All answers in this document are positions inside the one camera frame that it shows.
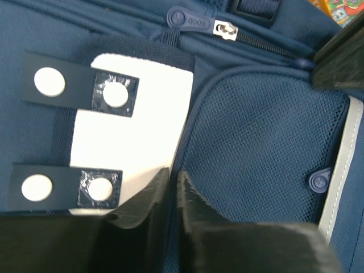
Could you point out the orange Treehouse book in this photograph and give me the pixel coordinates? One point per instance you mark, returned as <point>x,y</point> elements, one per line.
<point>341,11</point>

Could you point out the navy blue student backpack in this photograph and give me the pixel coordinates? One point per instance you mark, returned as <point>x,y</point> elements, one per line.
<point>98,96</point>

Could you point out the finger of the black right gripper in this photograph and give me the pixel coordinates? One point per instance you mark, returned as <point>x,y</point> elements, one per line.
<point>339,64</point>

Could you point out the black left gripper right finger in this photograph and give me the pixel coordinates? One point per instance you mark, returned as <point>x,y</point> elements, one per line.
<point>208,242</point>

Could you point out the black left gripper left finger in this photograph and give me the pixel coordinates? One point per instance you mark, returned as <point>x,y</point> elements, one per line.
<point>131,238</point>

